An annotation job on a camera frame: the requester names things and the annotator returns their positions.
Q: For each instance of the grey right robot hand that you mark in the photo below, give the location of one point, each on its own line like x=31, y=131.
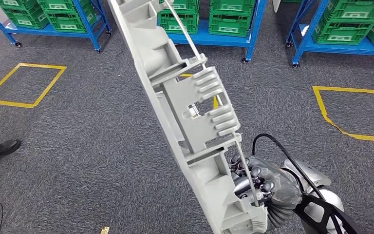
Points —
x=271, y=184

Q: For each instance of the blue steel shelf rack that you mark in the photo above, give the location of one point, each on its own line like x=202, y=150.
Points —
x=335, y=48
x=206, y=40
x=29, y=31

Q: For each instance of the silver plastic wheel hubcap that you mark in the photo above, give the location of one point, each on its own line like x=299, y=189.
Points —
x=174, y=97

